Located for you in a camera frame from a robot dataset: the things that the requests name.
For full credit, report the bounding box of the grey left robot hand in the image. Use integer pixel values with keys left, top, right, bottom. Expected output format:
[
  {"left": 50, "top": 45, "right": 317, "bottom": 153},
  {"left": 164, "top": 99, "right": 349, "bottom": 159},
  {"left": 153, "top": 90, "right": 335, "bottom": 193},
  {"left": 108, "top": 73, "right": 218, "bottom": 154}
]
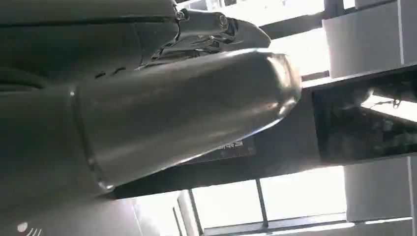
[{"left": 0, "top": 0, "right": 302, "bottom": 218}]

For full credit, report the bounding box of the dark printed label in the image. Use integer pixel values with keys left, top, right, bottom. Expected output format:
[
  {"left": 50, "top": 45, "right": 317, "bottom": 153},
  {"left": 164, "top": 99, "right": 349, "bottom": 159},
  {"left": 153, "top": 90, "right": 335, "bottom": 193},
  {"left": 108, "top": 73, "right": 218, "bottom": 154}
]
[{"left": 192, "top": 139, "right": 257, "bottom": 164}]

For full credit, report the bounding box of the white pillar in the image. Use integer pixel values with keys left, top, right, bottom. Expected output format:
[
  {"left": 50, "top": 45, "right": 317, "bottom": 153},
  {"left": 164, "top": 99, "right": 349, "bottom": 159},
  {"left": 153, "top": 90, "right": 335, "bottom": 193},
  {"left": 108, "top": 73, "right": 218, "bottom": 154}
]
[{"left": 322, "top": 0, "right": 417, "bottom": 223}]

